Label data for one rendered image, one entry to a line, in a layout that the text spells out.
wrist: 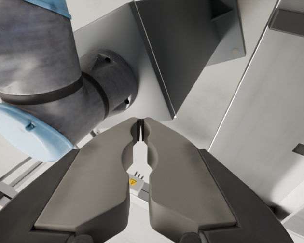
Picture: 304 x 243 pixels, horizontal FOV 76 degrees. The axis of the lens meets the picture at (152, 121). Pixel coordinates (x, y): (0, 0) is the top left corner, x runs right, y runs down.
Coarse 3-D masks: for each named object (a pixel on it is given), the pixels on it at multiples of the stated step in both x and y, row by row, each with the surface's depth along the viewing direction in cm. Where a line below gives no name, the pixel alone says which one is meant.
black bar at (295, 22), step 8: (280, 8) 19; (272, 16) 20; (280, 16) 18; (288, 16) 18; (296, 16) 18; (272, 24) 19; (280, 24) 19; (288, 24) 19; (296, 24) 18; (288, 32) 19; (296, 32) 19
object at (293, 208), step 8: (296, 192) 29; (288, 200) 31; (296, 200) 29; (280, 208) 32; (288, 208) 30; (296, 208) 28; (280, 216) 31; (288, 216) 29; (296, 216) 33; (288, 224) 31; (296, 224) 32; (296, 232) 31
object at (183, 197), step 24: (144, 120) 12; (168, 144) 10; (192, 144) 10; (168, 168) 8; (192, 168) 8; (168, 192) 7; (192, 192) 7; (216, 192) 7; (168, 216) 7; (192, 216) 6; (216, 216) 6
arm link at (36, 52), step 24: (0, 0) 19; (24, 0) 20; (48, 0) 21; (0, 24) 19; (24, 24) 20; (48, 24) 22; (0, 48) 20; (24, 48) 21; (48, 48) 23; (72, 48) 26; (0, 72) 21; (24, 72) 23; (48, 72) 24; (72, 72) 27
